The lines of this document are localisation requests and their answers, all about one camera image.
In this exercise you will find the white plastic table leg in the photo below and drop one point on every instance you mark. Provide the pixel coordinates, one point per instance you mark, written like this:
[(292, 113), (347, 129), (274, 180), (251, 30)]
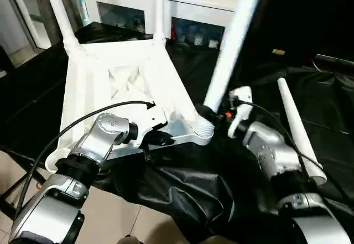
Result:
[(296, 125), (160, 6), (235, 39), (59, 11)]

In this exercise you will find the white plastic table top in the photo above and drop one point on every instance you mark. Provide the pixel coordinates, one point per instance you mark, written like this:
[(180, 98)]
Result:
[(96, 75)]

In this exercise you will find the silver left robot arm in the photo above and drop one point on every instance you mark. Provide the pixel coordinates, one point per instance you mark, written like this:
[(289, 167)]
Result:
[(99, 139)]

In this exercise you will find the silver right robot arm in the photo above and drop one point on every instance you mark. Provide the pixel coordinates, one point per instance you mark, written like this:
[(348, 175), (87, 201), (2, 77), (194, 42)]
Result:
[(271, 150)]

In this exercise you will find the small white cup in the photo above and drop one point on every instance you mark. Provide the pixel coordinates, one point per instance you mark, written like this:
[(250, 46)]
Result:
[(212, 43), (197, 41)]

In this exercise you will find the small tan block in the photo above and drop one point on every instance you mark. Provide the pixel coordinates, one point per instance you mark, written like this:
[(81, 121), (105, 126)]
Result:
[(278, 51)]

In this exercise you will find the red item in cabinet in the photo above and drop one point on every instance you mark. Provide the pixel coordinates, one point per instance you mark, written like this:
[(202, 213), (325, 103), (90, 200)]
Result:
[(173, 31)]

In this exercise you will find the black mat cover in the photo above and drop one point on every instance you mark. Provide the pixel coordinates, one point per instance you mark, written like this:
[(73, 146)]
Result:
[(326, 103)]

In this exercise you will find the long black pole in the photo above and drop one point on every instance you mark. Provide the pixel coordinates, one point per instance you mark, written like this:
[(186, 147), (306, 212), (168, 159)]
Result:
[(334, 58)]

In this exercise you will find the black metal stand leg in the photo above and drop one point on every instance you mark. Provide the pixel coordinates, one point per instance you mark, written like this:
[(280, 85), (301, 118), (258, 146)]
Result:
[(16, 183)]

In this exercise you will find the grey metal rack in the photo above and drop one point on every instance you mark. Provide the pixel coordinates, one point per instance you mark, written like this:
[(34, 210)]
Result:
[(36, 11)]

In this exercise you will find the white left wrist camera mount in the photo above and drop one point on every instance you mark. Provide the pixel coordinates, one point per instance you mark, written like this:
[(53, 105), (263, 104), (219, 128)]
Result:
[(150, 119)]

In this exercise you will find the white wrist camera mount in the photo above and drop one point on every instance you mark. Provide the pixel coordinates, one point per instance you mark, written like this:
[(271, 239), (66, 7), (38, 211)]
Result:
[(150, 119), (243, 97)]

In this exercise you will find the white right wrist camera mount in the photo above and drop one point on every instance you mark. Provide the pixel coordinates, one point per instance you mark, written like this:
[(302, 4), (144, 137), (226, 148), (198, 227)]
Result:
[(243, 97)]

